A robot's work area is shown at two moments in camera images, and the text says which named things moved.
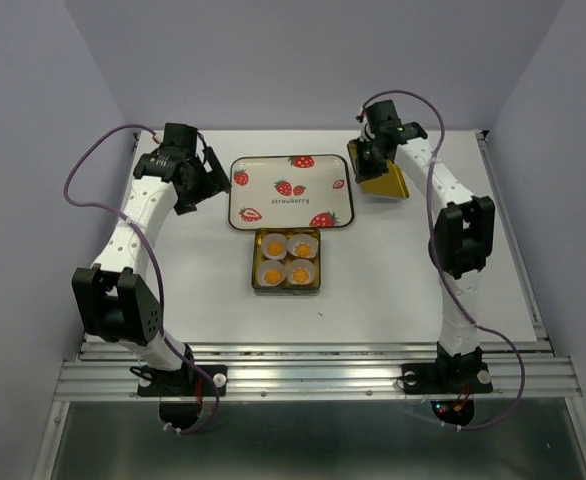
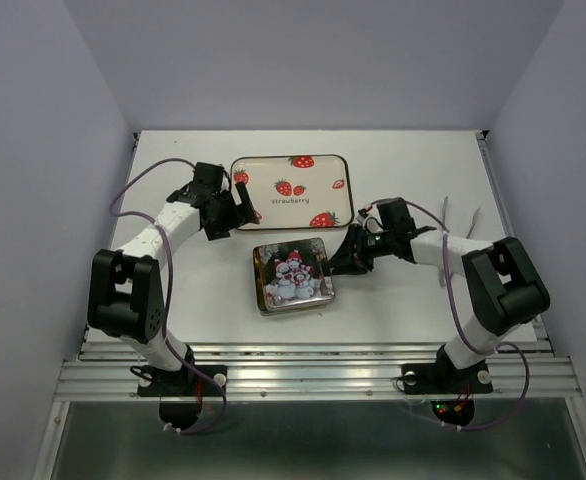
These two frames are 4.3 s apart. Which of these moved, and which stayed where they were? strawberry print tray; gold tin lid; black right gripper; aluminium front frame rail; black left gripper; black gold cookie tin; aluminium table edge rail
Moved: black gold cookie tin; gold tin lid; black right gripper; black left gripper
Stayed: aluminium table edge rail; aluminium front frame rail; strawberry print tray
